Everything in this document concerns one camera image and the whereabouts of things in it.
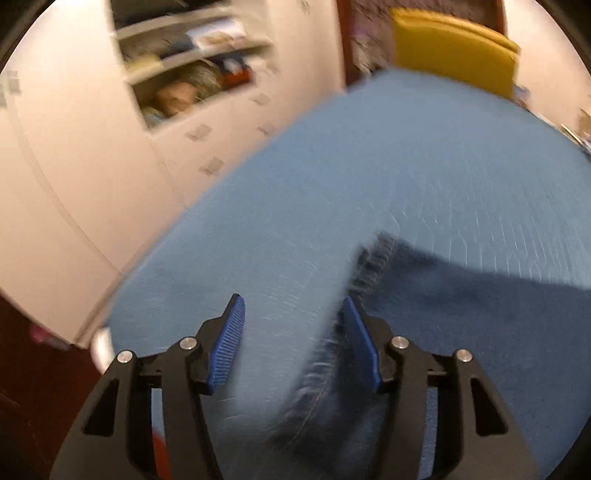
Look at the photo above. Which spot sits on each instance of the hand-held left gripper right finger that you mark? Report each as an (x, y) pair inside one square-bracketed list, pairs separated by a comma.
[(362, 344)]

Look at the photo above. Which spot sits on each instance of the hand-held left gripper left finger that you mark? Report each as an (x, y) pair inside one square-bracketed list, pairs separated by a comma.
[(226, 344)]

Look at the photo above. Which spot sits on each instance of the dark blue denim pants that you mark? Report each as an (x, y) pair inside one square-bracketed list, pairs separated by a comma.
[(461, 314)]

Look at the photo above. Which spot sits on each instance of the blue quilted bed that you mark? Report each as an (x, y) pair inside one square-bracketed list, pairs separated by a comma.
[(369, 161)]

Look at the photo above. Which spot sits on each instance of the white wardrobe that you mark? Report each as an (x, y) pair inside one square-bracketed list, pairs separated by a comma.
[(74, 161)]

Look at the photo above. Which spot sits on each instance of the white shelf with clutter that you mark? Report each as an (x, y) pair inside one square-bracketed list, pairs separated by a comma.
[(189, 69)]

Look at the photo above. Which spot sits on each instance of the yellow chair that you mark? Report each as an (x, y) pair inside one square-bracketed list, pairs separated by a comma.
[(452, 50)]

